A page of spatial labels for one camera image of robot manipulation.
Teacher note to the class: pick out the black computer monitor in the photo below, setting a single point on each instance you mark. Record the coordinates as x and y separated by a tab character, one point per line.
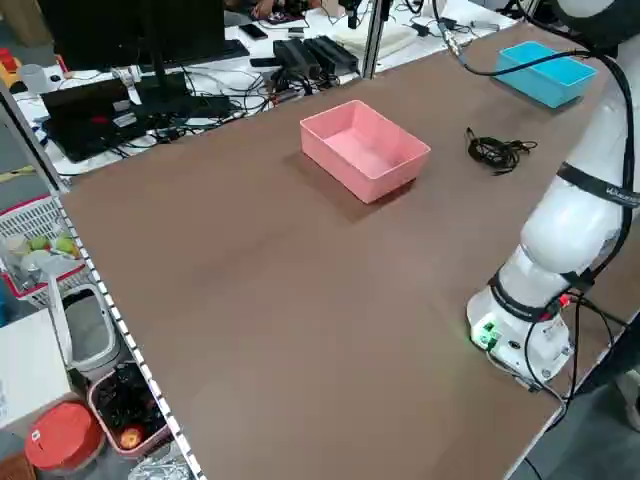
100	30

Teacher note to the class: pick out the white swing-lid trash bin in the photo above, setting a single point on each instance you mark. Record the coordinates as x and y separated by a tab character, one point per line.
90	325

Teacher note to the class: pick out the blue plastic box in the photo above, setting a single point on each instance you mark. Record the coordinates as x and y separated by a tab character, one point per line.
550	95

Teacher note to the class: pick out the black smartphone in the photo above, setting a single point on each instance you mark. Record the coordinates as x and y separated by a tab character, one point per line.
254	32

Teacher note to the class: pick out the pink plastic box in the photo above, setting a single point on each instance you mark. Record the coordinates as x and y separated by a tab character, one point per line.
380	185

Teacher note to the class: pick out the beige folded cloth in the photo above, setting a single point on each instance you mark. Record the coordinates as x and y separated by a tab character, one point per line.
375	37

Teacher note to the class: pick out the pink waste bin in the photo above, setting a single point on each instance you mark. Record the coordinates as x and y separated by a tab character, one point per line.
125	415

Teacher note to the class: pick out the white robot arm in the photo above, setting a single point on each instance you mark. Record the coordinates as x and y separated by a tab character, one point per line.
565	235

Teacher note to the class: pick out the white slotted basket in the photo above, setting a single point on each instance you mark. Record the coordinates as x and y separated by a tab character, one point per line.
35	215

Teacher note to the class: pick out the black power adapter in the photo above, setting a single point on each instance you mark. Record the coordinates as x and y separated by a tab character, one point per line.
446	23
420	29

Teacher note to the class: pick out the white cardboard box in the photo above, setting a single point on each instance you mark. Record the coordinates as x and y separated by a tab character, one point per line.
30	365

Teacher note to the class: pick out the black laptop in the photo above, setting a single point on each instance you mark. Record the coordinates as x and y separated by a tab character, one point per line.
85	125

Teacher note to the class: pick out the black finned power supply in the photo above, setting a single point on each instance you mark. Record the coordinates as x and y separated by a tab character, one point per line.
296	56
332	52

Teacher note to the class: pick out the aluminium corner frame post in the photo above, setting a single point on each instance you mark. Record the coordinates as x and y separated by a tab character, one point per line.
30	140

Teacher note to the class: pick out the grey plastic cup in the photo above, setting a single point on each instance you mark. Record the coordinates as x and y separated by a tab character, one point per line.
33	79

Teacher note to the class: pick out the red round lid container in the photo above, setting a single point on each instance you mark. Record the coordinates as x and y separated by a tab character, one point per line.
62	440

